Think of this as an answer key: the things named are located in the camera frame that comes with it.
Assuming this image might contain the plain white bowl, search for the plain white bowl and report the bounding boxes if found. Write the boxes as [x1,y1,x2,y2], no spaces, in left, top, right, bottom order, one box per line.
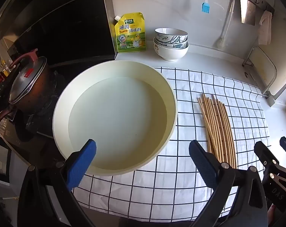
[153,40,189,61]

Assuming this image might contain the person's right hand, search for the person's right hand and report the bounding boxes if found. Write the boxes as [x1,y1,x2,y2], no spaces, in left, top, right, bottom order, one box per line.
[268,204,277,227]

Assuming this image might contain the brown cooking pot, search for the brown cooking pot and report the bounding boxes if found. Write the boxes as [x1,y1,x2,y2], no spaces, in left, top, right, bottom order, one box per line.
[0,57,52,133]

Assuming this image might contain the row of wooden chopsticks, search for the row of wooden chopsticks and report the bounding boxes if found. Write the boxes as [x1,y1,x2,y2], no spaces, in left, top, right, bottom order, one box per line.
[197,93,238,169]

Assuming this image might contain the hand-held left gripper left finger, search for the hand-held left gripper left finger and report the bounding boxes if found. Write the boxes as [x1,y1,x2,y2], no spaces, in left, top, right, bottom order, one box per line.
[17,139,97,227]

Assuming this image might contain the blue-patterned white bowl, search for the blue-patterned white bowl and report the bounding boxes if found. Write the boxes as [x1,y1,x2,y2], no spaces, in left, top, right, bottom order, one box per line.
[155,28,188,44]
[154,37,189,49]

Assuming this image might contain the black gas stove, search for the black gas stove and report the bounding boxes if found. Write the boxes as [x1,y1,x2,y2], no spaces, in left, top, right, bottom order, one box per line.
[0,64,87,171]

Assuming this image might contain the black range hood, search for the black range hood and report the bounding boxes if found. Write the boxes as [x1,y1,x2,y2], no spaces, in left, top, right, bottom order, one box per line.
[0,0,116,67]

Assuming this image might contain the pale hanging dishcloth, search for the pale hanging dishcloth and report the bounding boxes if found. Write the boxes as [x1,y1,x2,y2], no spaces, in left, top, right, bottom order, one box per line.
[258,11,272,45]

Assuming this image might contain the large cream round plate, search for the large cream round plate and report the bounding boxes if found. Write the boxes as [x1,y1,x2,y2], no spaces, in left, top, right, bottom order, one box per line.
[52,60,178,176]

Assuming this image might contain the metal wire rack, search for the metal wire rack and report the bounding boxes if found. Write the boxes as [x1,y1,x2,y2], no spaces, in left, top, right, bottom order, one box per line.
[242,45,278,99]

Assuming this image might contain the steel cleaver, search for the steel cleaver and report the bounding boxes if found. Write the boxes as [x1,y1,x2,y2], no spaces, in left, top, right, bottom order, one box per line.
[239,0,256,26]

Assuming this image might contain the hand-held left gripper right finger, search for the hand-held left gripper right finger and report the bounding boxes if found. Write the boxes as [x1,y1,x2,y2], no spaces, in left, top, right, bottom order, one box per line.
[189,139,269,227]

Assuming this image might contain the group of condiment bottles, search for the group of condiment bottles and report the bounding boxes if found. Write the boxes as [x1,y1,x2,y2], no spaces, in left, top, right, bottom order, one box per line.
[0,52,13,86]

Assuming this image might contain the white black-checked cloth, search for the white black-checked cloth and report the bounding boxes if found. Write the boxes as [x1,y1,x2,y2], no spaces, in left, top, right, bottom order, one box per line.
[72,67,270,221]

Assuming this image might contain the glass pot lid pink handle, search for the glass pot lid pink handle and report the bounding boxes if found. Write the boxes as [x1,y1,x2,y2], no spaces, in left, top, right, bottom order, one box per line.
[7,49,47,104]

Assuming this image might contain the yellow seasoning pouch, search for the yellow seasoning pouch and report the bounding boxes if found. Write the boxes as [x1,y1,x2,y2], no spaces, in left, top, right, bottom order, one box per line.
[114,13,147,54]

